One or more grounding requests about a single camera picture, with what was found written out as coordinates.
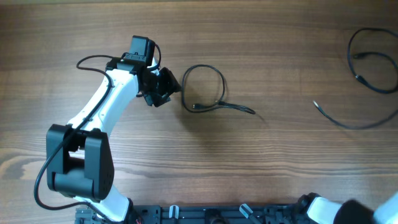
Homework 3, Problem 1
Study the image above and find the black usb cable one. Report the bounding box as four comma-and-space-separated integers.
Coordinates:
181, 64, 257, 116

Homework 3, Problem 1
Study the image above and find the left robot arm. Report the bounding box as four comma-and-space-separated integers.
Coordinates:
34, 35, 181, 223

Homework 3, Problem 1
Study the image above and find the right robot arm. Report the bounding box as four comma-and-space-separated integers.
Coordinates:
294, 193, 397, 224

